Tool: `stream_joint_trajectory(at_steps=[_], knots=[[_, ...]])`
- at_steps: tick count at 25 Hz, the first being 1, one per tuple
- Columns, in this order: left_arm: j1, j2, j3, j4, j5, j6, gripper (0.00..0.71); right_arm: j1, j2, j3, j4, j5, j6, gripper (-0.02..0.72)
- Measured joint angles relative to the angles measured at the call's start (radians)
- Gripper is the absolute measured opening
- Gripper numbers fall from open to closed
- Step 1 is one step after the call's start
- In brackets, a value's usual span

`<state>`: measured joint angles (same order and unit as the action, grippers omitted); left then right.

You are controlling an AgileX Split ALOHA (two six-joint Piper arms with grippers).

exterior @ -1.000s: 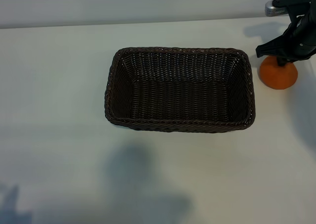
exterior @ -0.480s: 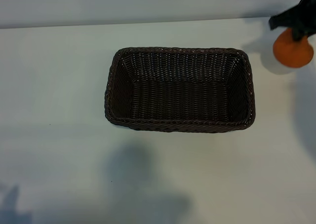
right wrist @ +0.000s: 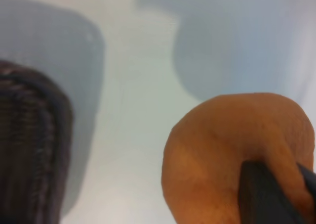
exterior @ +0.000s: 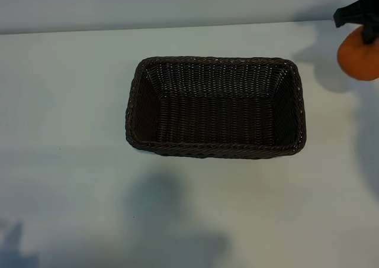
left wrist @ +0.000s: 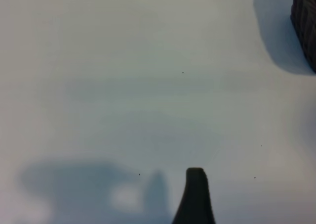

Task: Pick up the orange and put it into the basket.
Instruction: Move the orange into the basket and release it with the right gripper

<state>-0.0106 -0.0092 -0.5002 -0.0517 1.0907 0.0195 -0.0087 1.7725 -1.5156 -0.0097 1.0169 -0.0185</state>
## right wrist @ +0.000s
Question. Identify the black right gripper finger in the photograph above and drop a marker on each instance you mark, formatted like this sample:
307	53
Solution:
271	199

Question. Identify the orange fruit with knob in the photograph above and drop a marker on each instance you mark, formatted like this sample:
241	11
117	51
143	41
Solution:
209	147

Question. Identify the dark brown woven basket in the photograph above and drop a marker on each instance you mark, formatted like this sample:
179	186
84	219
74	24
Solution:
24	147

